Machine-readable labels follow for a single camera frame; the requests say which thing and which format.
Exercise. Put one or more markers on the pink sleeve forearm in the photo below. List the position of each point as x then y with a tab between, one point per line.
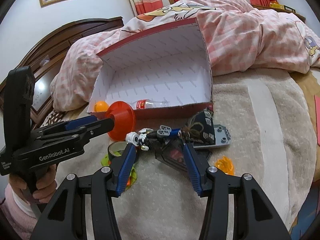
18	213

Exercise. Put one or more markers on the clear plastic bottle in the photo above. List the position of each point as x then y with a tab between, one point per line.
148	104

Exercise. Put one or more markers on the pink checkered duvet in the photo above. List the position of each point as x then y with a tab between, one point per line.
237	37

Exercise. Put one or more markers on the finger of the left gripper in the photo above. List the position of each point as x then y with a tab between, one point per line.
64	126
81	134

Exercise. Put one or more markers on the person's left hand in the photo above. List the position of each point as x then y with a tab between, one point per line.
46	186

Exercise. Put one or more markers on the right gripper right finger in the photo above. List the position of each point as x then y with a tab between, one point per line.
254	215

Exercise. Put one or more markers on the beige fleece blanket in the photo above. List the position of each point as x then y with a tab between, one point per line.
273	139

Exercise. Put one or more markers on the yellow box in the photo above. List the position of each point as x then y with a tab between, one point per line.
275	4

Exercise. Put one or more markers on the dark wooden headboard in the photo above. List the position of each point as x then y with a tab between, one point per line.
46	57

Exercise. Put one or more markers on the black tape roll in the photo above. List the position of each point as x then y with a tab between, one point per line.
115	150

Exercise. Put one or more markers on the orange translucent flame piece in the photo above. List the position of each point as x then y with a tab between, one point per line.
225	164

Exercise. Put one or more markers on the red cardboard box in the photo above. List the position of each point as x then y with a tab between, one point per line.
167	63

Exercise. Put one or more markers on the blue toy part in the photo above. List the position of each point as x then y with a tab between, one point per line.
167	132

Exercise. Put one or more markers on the white black robot figure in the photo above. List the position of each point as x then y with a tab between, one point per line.
141	139

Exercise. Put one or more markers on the wooden side table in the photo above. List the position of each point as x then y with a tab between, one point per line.
302	18

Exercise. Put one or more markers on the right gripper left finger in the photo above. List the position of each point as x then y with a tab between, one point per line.
64	215

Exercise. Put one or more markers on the red plastic cone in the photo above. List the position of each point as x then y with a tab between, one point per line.
124	120

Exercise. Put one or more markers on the orange ball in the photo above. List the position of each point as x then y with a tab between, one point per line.
101	106

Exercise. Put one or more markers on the grey building plate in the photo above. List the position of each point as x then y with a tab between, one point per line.
222	138

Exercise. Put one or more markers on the black square case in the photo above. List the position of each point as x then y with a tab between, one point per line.
170	152

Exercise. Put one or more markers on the dark patterned pouch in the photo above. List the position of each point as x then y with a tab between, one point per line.
200	128

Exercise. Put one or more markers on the green orange utility knife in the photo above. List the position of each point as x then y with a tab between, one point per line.
133	174

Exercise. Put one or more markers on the pink nail file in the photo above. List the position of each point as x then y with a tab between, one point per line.
317	111

